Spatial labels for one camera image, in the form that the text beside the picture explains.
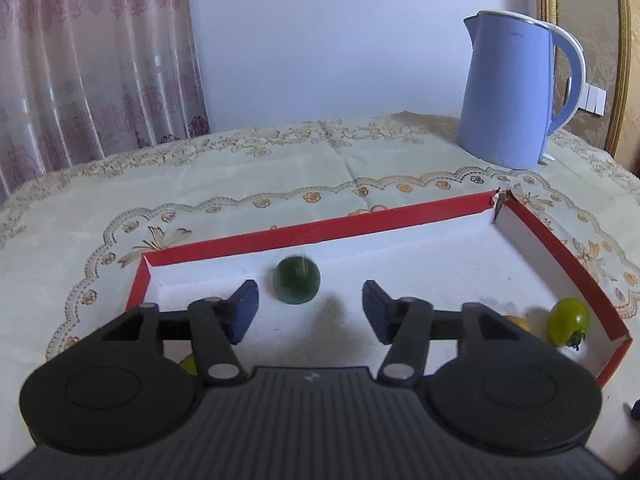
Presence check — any green cucumber piece cut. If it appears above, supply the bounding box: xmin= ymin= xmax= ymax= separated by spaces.
xmin=179 ymin=354 xmax=198 ymax=376

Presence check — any green cucumber end piece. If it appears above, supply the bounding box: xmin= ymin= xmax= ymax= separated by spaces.
xmin=272 ymin=256 xmax=321 ymax=304

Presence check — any green tomato with stem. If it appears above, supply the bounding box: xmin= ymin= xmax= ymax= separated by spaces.
xmin=547 ymin=298 xmax=590 ymax=351

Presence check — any small yellow-brown round fruit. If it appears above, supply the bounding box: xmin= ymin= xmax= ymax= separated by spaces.
xmin=506 ymin=315 xmax=532 ymax=333

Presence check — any red cardboard box tray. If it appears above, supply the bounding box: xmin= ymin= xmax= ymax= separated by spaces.
xmin=128 ymin=192 xmax=632 ymax=384

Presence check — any floral embroidered tablecloth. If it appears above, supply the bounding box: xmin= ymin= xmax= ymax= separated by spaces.
xmin=1 ymin=112 xmax=639 ymax=467

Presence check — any blue electric kettle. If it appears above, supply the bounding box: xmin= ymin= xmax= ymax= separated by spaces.
xmin=458 ymin=10 xmax=587 ymax=169

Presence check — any pink floral curtain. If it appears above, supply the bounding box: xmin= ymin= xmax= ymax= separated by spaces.
xmin=1 ymin=0 xmax=210 ymax=196

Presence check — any white wall switch panel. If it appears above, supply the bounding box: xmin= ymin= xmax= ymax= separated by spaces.
xmin=576 ymin=82 xmax=608 ymax=116

